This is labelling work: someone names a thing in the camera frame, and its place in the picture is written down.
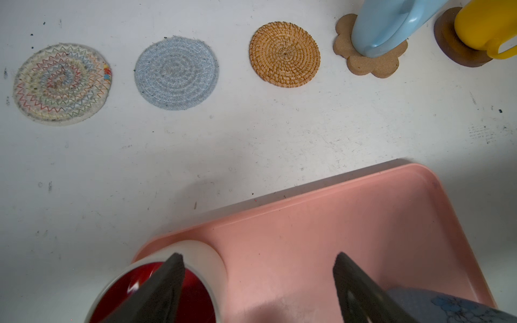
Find grey woven round coaster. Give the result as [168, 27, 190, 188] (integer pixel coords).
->
[134, 36, 219, 111]

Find tan cork round coaster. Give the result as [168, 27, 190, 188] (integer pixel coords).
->
[249, 22, 320, 88]

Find white mug light-blue handle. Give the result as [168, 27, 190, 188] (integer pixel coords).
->
[351, 0, 446, 58]

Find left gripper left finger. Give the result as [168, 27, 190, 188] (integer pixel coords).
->
[104, 253, 186, 323]

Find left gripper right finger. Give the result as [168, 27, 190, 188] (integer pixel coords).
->
[333, 252, 416, 323]

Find brown flower-shaped coaster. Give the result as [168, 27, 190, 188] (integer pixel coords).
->
[333, 13, 408, 79]

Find yellow mug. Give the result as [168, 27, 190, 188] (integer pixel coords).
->
[455, 0, 516, 60]

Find dark brown round coaster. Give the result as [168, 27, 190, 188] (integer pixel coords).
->
[434, 7, 492, 67]

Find multicolour woven round coaster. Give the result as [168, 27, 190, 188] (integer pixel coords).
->
[13, 43, 113, 126]

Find pink tray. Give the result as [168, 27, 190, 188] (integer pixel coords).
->
[135, 164, 495, 322]

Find red interior white mug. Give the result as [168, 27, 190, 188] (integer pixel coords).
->
[86, 240, 228, 322]

